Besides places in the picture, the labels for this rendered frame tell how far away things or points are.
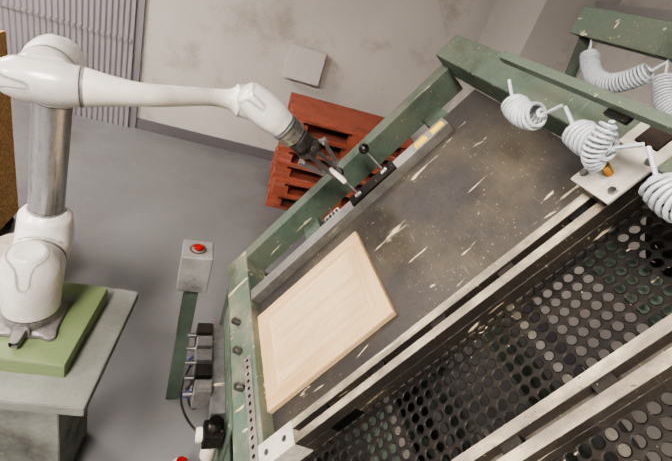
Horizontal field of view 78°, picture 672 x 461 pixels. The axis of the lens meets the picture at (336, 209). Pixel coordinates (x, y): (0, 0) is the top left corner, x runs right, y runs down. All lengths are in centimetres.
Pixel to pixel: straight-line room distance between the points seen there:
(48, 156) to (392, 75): 386
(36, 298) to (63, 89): 63
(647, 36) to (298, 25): 344
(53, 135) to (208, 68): 342
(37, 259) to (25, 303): 14
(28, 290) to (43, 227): 21
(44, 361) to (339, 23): 391
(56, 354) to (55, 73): 83
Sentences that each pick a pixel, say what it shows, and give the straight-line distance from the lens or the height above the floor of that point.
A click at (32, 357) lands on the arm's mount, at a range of 157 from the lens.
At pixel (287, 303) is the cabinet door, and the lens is 147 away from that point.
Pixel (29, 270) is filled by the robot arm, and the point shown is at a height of 106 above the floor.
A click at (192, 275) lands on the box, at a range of 177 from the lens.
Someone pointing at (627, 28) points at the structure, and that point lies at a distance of 180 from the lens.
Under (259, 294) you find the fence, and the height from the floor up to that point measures 93.
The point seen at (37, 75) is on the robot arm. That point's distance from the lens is 121.
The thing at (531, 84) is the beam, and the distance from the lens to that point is 126.
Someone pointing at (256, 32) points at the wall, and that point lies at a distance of 462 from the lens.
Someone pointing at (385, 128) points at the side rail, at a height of 158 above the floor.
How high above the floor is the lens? 200
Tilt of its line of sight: 27 degrees down
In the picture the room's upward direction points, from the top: 19 degrees clockwise
